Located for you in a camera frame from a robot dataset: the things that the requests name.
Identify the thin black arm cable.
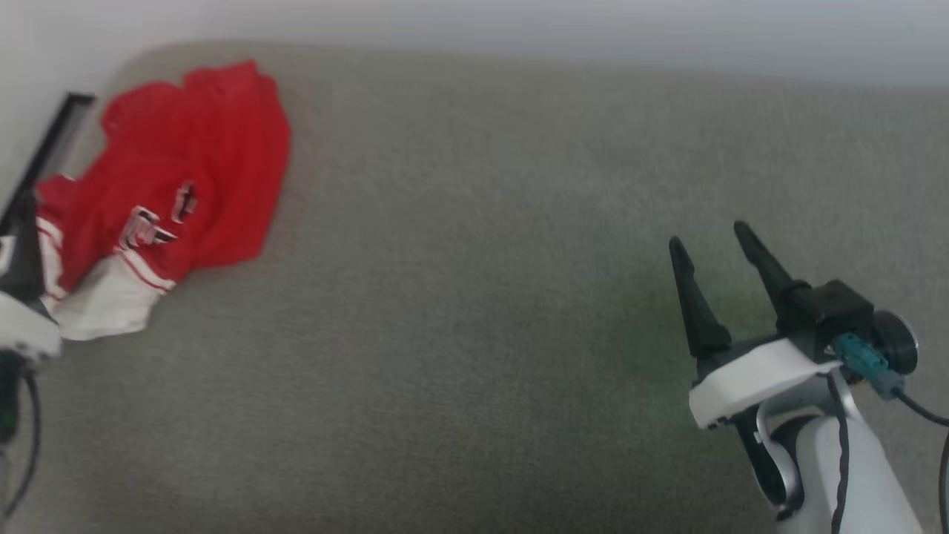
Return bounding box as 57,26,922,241
824,371,851,534

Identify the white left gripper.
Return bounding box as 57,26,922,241
0,189,62,363

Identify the red white sports jersey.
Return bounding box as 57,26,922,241
33,61,291,342

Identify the grey fabric sofa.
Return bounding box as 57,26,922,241
0,41,949,534

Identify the black wall baseboard strip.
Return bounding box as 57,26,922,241
0,92,96,232

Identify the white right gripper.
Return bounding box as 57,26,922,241
669,220,843,432

